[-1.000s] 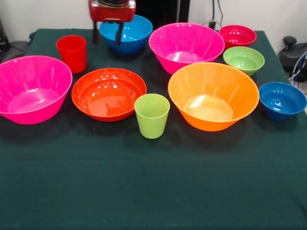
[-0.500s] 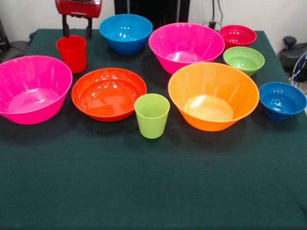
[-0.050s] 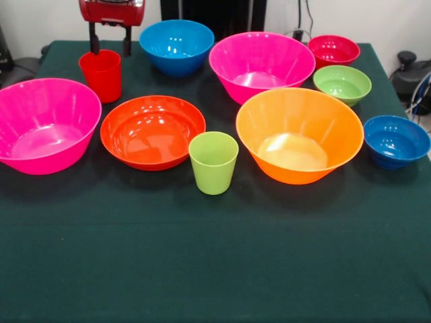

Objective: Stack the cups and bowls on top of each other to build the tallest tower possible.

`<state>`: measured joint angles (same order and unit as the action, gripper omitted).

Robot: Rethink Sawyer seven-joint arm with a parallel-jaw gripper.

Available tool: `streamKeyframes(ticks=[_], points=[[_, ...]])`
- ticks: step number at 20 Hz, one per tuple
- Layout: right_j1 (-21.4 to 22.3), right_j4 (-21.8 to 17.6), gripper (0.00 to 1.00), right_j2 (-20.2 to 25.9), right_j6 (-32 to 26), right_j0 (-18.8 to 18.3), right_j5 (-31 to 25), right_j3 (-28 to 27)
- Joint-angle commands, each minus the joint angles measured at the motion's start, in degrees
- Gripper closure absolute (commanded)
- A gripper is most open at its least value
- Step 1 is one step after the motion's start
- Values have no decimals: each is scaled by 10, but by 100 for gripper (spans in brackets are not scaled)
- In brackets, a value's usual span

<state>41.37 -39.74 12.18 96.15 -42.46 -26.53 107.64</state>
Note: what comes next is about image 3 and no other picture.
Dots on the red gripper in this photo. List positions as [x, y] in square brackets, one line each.
[111, 13]

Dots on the red cup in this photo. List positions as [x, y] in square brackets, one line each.
[101, 80]

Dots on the orange-red bowl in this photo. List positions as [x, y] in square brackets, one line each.
[151, 144]

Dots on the green cup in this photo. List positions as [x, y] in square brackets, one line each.
[213, 171]

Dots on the large orange bowl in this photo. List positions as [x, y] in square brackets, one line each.
[296, 168]

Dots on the light blue bowl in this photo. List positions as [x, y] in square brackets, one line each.
[176, 43]

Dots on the large pink bowl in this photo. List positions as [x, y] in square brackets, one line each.
[43, 141]
[259, 64]

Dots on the small crimson bowl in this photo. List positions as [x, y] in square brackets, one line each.
[331, 50]

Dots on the dark green tablecloth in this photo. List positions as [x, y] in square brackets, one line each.
[202, 252]

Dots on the small green bowl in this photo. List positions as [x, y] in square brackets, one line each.
[341, 87]

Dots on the small dark blue bowl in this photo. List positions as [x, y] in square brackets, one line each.
[394, 141]

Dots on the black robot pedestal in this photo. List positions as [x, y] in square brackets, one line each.
[235, 17]

